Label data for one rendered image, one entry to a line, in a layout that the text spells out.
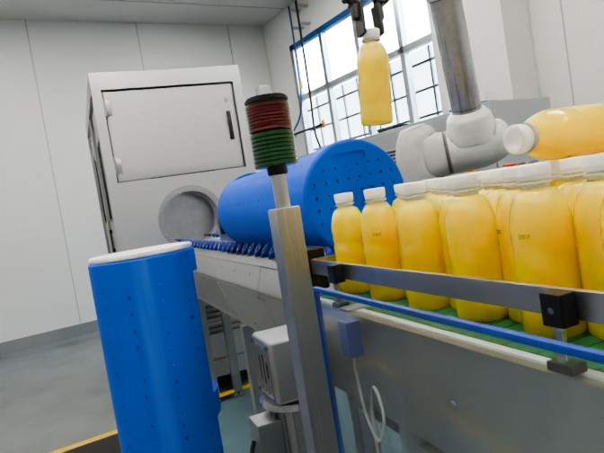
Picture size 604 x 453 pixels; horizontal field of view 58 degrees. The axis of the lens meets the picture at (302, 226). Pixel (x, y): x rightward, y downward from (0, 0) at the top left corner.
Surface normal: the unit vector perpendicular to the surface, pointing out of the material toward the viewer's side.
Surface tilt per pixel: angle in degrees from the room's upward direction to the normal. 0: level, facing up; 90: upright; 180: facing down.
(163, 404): 90
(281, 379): 90
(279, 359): 90
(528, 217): 80
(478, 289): 90
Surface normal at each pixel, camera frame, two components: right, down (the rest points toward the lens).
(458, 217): -0.62, -0.07
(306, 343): 0.38, -0.01
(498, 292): -0.91, 0.17
